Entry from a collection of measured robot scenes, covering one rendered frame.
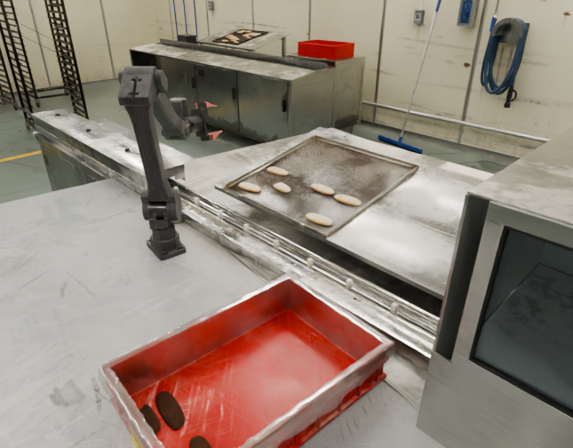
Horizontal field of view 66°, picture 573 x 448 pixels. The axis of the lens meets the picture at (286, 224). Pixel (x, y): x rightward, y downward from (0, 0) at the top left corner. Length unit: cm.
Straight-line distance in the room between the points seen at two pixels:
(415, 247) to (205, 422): 72
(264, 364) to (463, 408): 41
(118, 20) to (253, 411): 830
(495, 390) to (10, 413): 88
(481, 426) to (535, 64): 413
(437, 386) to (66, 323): 86
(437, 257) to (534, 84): 362
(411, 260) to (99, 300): 83
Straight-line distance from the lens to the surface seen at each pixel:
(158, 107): 136
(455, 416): 87
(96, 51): 873
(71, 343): 117
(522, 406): 78
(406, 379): 102
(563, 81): 469
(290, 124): 416
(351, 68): 492
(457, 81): 502
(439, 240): 132
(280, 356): 102
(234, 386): 97
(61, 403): 104
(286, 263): 124
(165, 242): 138
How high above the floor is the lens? 155
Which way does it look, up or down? 29 degrees down
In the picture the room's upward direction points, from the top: straight up
